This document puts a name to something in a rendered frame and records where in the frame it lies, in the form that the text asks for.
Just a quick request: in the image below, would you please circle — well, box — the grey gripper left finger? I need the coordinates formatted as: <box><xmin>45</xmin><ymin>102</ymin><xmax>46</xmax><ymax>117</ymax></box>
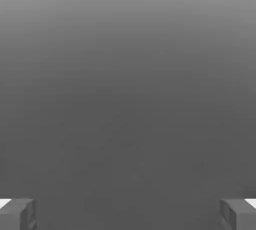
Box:
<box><xmin>0</xmin><ymin>197</ymin><xmax>38</xmax><ymax>230</ymax></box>

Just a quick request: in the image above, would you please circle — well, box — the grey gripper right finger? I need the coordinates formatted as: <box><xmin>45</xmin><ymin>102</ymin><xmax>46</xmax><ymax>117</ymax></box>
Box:
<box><xmin>218</xmin><ymin>198</ymin><xmax>256</xmax><ymax>230</ymax></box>

